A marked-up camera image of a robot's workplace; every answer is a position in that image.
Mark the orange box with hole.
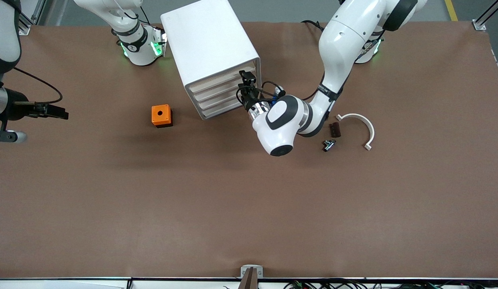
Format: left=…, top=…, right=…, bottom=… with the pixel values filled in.
left=151, top=104, right=173, bottom=128

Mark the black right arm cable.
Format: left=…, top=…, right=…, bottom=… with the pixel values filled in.
left=13, top=66, right=63, bottom=106

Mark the aluminium frame profile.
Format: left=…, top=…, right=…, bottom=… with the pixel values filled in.
left=18, top=0, right=47, bottom=36
left=472, top=0, right=498, bottom=32

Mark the black left arm base cable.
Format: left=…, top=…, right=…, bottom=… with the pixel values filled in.
left=301, top=19, right=326, bottom=33

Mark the white half-ring pipe clamp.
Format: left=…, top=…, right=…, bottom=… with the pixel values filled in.
left=336, top=113, right=375, bottom=151

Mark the white table edge rail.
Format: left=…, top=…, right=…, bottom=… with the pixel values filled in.
left=0, top=276, right=498, bottom=289

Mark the aluminium table edge bracket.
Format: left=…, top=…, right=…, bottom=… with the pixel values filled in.
left=240, top=265, right=264, bottom=279

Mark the brown camera post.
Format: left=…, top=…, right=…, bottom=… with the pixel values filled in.
left=238, top=267, right=258, bottom=289

